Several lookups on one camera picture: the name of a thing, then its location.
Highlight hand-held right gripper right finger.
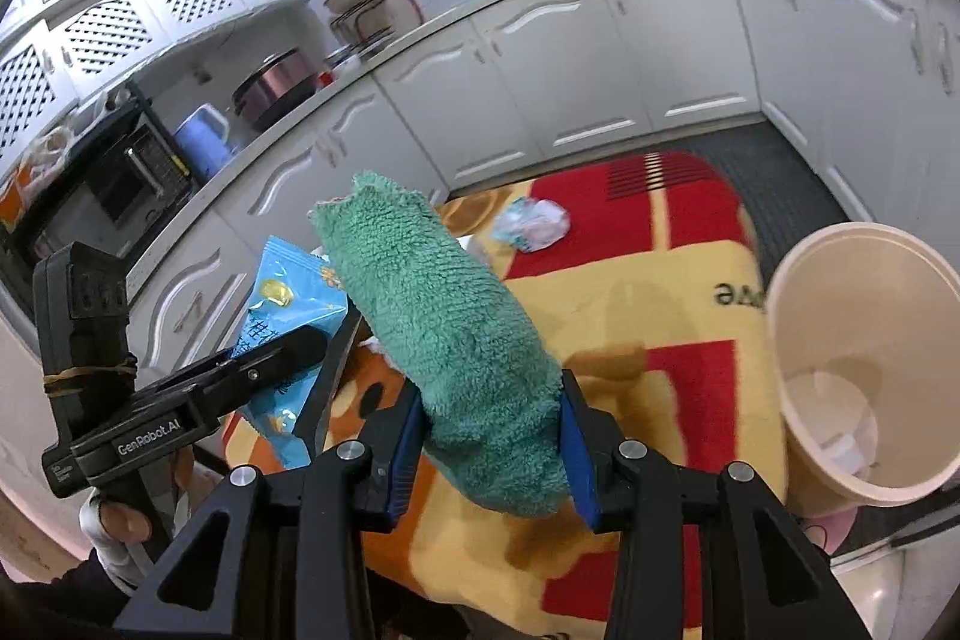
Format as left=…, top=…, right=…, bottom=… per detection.
left=559, top=368, right=875, bottom=640

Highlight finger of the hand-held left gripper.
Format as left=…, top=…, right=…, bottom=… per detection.
left=289, top=306, right=365, bottom=457
left=133, top=325, right=329, bottom=417

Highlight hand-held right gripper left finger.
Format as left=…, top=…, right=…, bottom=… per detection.
left=112, top=385, right=428, bottom=640

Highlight blue snack packet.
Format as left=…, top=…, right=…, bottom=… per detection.
left=225, top=237, right=353, bottom=470

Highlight green fluffy cloth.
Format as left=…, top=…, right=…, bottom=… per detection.
left=310, top=170, right=569, bottom=519

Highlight beige plastic bin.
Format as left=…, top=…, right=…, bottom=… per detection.
left=765, top=221, right=960, bottom=510

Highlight person's left forearm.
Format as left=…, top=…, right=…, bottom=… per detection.
left=0, top=546, right=143, bottom=640

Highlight person's left hand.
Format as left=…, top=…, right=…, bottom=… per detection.
left=79, top=449, right=226, bottom=588

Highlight black microwave oven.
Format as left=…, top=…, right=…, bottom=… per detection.
left=15, top=111, right=197, bottom=281

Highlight red yellow printed blanket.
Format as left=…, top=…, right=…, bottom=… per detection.
left=221, top=151, right=788, bottom=640

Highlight light blue kettle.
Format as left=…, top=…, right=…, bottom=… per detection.
left=174, top=104, right=230, bottom=180

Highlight crumpled pale wrapper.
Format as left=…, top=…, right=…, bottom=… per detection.
left=491, top=196, right=571, bottom=253

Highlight white crumpled paper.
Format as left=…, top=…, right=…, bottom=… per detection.
left=784, top=370, right=878, bottom=480

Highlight purple rice cooker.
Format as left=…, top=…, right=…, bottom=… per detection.
left=231, top=47, right=325, bottom=133

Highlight white base cabinets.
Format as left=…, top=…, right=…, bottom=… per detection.
left=120, top=0, right=960, bottom=378

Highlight white lattice wall cabinets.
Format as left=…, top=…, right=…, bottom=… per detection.
left=0, top=0, right=312, bottom=161

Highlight wire dish rack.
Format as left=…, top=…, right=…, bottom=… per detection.
left=324, top=0, right=425, bottom=58

